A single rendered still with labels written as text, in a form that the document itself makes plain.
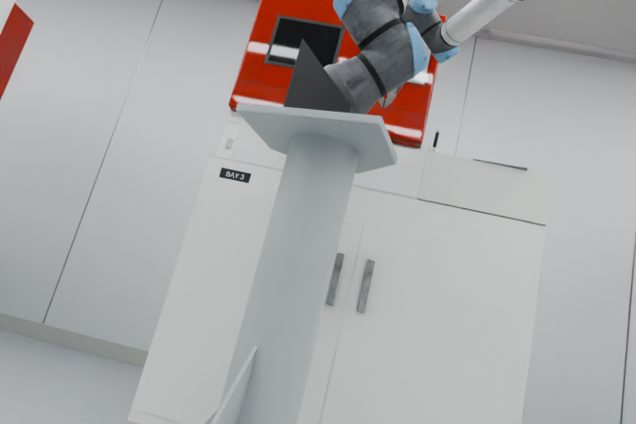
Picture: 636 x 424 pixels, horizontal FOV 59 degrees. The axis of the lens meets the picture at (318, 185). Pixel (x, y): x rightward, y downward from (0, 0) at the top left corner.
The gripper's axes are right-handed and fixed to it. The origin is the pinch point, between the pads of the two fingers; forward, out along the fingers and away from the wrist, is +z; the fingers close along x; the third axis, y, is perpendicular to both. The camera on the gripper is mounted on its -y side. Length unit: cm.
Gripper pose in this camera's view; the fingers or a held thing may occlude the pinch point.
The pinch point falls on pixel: (384, 102)
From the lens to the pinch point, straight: 171.2
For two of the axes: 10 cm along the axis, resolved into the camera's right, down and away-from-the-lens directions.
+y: 0.7, 3.0, 9.5
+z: -2.3, 9.3, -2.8
